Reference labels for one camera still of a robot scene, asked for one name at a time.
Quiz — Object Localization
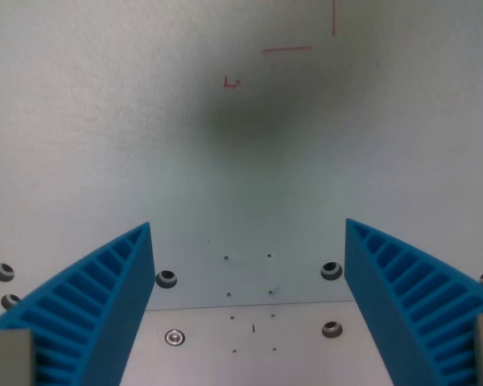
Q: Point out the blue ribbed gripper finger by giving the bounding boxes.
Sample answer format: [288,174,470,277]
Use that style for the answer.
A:
[344,218,483,386]
[0,221,156,386]

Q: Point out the silver round screw head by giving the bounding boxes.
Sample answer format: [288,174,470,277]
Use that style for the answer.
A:
[164,328,186,347]

